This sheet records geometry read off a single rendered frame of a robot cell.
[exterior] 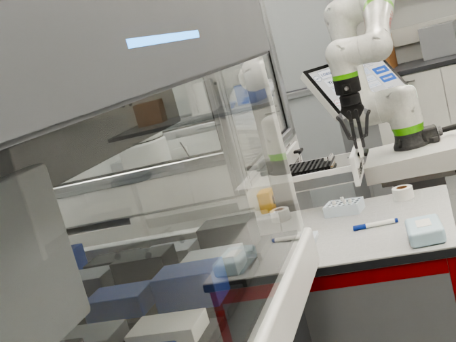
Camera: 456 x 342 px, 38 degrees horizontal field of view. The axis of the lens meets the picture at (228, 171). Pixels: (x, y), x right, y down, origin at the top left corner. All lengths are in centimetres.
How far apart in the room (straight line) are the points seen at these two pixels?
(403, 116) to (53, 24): 211
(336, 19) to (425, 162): 68
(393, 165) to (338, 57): 49
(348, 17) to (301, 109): 151
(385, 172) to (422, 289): 80
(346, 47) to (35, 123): 182
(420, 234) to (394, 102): 95
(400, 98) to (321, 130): 157
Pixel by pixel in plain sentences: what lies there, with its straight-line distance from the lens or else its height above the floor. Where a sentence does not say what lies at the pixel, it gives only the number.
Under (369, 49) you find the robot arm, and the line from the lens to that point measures 234.
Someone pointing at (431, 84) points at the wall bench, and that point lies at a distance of 540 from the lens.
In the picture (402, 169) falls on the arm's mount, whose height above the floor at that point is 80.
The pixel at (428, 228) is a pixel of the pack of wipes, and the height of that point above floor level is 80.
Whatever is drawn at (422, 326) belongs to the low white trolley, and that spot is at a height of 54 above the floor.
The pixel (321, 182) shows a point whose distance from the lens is 239.
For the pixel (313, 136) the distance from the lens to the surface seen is 420.
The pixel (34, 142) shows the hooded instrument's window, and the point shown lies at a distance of 64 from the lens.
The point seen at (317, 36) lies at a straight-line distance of 412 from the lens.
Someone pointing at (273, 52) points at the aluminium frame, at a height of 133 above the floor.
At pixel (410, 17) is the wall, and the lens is 607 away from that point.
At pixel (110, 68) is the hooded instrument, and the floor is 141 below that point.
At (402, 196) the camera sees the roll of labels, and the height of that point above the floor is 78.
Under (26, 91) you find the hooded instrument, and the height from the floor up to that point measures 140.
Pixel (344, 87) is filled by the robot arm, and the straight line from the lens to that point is 237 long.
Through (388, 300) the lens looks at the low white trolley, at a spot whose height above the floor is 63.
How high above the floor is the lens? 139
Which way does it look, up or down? 10 degrees down
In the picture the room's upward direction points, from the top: 15 degrees counter-clockwise
